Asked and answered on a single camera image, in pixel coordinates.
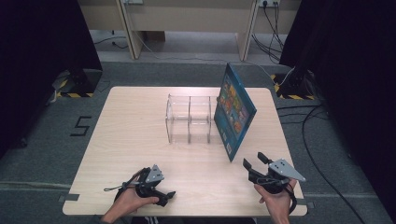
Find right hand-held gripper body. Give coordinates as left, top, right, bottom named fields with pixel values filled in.
left=247, top=158, right=307, bottom=196

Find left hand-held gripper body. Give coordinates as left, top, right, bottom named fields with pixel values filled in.
left=134, top=164, right=166, bottom=203

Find blue cartoon picture book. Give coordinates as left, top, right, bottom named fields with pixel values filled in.
left=213, top=62, right=258, bottom=163

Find clear acrylic book rack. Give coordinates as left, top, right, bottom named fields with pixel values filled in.
left=164, top=93, right=221, bottom=146

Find person's right hand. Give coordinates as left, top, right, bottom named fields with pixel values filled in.
left=253, top=178, right=299, bottom=220

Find person's left hand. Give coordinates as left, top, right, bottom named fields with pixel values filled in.
left=109, top=186, right=161, bottom=220

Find person's dark striped pants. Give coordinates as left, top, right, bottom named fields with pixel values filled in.
left=130, top=216, right=257, bottom=224

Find yellow black hazard tape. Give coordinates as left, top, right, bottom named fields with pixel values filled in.
left=270, top=73, right=316, bottom=101
left=55, top=77, right=95, bottom=99

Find black stand base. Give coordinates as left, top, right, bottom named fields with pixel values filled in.
left=66, top=68, right=104, bottom=94
left=287, top=66, right=316, bottom=97

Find black curtain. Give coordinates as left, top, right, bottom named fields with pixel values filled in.
left=0, top=0, right=104, bottom=158
left=279, top=0, right=396, bottom=216

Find beige wooden desk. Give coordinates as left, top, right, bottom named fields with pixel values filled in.
left=78, top=0, right=303, bottom=62

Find black left gripper strap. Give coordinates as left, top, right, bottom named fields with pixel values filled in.
left=103, top=168, right=148, bottom=203

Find black gripper strap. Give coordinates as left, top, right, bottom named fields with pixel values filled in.
left=284, top=183, right=299, bottom=216
left=103, top=168, right=148, bottom=203

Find black right gripper strap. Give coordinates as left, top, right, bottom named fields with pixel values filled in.
left=284, top=183, right=299, bottom=216

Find long black floor cable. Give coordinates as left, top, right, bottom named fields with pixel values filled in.
left=300, top=105, right=367, bottom=224

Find bundle of black cables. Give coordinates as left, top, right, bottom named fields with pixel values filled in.
left=250, top=1, right=286, bottom=65

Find thin black cable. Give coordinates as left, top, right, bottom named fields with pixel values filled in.
left=93, top=29, right=129, bottom=50

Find white wall socket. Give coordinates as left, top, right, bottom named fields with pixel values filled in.
left=257, top=0, right=282, bottom=8

